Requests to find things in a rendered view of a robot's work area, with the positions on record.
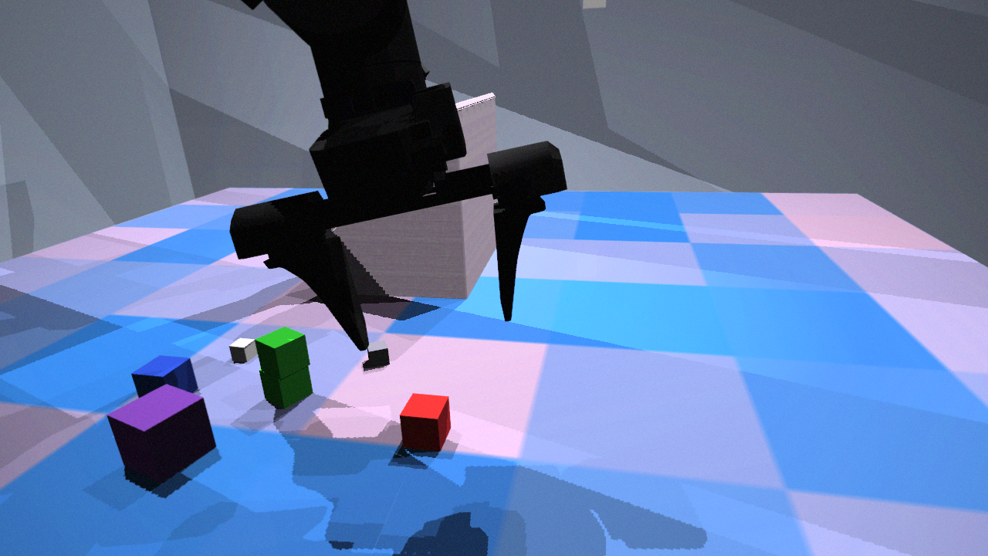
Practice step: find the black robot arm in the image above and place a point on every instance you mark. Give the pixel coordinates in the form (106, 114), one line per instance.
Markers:
(390, 152)

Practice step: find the blue block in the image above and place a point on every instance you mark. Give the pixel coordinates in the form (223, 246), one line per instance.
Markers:
(174, 371)

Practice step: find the red block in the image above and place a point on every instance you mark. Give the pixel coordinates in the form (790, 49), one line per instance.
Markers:
(425, 422)

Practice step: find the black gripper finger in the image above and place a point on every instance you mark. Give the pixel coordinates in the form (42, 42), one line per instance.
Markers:
(325, 270)
(510, 224)

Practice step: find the purple block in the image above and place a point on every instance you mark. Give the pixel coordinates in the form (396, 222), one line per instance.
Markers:
(162, 432)

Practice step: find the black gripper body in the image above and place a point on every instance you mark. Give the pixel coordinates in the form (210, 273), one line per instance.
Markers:
(298, 223)

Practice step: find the green block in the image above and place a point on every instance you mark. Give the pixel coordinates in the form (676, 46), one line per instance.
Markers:
(282, 352)
(289, 390)

